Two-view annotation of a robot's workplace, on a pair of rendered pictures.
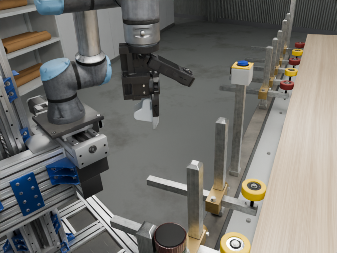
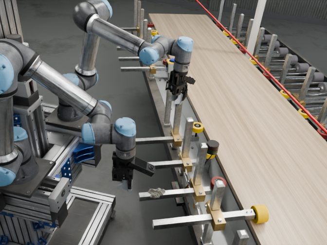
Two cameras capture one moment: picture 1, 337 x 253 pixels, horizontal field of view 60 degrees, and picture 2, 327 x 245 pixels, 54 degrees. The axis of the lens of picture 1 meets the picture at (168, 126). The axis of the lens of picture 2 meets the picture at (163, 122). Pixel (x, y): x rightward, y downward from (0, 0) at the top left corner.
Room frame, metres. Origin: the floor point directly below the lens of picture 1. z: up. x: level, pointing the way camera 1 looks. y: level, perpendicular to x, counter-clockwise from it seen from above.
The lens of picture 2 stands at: (-0.40, 1.00, 2.09)
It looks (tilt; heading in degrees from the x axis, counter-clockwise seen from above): 35 degrees down; 319
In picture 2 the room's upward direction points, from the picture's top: 5 degrees clockwise
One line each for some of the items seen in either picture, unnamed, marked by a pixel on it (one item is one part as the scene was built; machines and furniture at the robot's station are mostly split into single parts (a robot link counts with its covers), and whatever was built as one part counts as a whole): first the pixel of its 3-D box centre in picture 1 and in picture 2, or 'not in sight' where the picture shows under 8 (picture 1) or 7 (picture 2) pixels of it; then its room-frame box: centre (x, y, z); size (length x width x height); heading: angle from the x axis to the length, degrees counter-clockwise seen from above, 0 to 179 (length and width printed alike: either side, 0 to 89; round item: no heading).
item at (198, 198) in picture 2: not in sight; (197, 188); (0.37, 0.06, 0.84); 0.14 x 0.06 x 0.05; 153
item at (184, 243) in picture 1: (170, 239); (212, 145); (0.37, 0.01, 1.12); 0.06 x 0.06 x 0.02
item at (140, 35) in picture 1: (142, 33); (181, 66); (0.62, 0.04, 1.45); 0.08 x 0.08 x 0.05
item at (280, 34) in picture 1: (276, 61); (144, 42); (2.17, -0.86, 0.86); 0.04 x 0.04 x 0.48; 63
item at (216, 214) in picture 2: not in sight; (215, 214); (0.15, 0.18, 0.94); 0.14 x 0.06 x 0.05; 153
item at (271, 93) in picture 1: (253, 91); (145, 69); (1.72, -0.56, 0.82); 0.44 x 0.03 x 0.04; 63
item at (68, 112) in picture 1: (64, 105); (70, 106); (1.09, 0.42, 1.09); 0.15 x 0.15 x 0.10
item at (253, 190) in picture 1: (252, 197); (196, 131); (0.74, -0.27, 0.85); 0.08 x 0.08 x 0.11
